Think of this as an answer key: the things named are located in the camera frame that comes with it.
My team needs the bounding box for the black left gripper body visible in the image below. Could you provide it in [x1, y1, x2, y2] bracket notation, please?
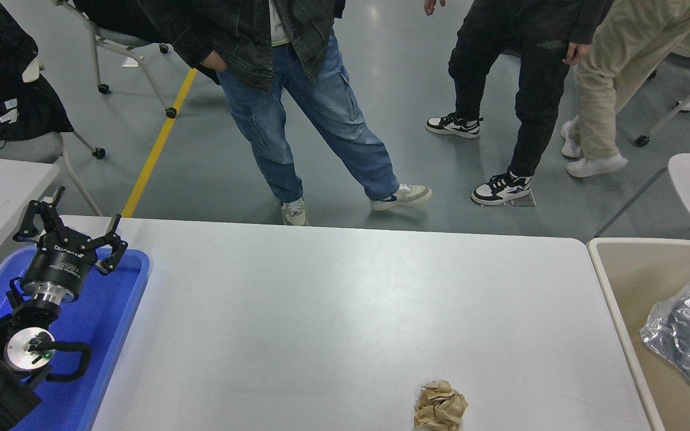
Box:
[20, 230, 95, 295]

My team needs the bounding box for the silver foil tray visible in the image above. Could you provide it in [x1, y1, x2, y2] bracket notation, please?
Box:
[640, 274, 690, 396]

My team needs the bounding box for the tan paper ball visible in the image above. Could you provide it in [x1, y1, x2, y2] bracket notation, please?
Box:
[413, 380, 469, 431]

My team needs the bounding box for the blue plastic tray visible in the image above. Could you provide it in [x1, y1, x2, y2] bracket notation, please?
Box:
[0, 245, 152, 431]

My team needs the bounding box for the large pale bin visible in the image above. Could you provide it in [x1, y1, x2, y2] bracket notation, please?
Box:
[586, 238, 690, 431]

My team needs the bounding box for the person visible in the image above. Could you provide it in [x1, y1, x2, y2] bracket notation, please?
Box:
[423, 0, 615, 207]
[561, 0, 690, 178]
[72, 0, 220, 84]
[135, 0, 434, 227]

